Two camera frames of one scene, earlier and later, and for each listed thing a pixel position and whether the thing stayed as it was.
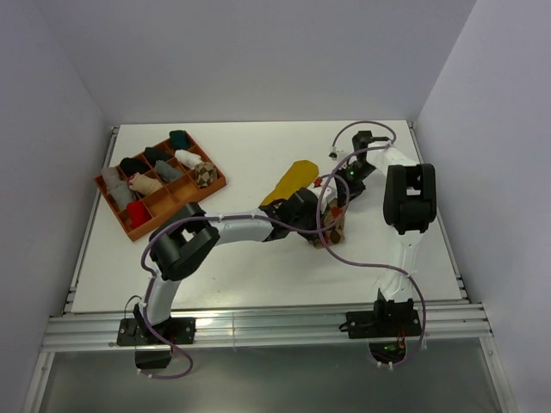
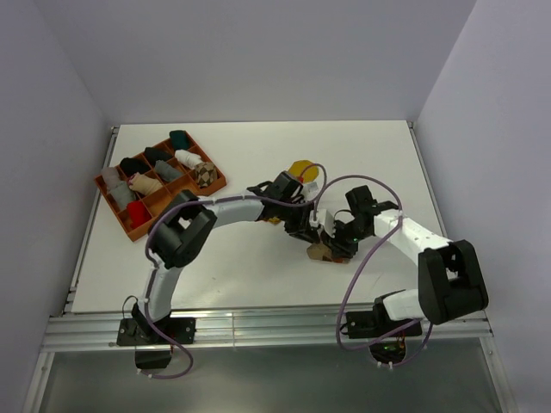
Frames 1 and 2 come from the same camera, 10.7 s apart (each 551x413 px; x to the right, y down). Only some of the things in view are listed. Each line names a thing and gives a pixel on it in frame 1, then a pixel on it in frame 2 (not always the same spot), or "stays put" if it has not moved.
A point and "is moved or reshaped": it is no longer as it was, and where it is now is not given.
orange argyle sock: [334, 229] is moved or reshaped
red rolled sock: [138, 213] stays put
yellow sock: [300, 174] stays put
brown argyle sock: [205, 174] stays put
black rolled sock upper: [154, 154] stays put
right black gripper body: [350, 178] -> [347, 237]
